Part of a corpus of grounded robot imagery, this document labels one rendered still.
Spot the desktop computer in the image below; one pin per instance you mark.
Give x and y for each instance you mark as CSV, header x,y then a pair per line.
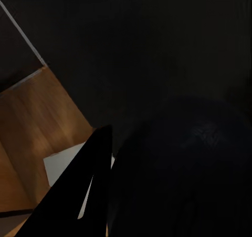
x,y
56,164

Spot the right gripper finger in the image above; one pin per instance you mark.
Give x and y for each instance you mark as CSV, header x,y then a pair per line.
x,y
57,214

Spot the cabinet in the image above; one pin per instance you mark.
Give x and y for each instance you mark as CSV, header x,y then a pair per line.
x,y
15,205

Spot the desk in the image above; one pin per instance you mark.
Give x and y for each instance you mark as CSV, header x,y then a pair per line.
x,y
118,59

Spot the mouse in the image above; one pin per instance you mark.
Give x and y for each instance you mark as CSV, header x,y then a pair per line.
x,y
184,171

